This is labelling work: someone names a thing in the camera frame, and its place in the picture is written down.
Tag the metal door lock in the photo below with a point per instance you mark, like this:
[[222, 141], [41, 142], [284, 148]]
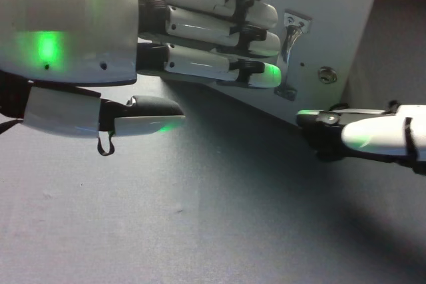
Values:
[[327, 75]]

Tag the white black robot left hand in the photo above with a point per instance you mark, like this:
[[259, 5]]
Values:
[[66, 14]]

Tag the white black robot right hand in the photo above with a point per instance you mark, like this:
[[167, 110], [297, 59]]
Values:
[[376, 134]]

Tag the white brown cabinet door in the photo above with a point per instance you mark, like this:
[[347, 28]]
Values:
[[336, 24]]

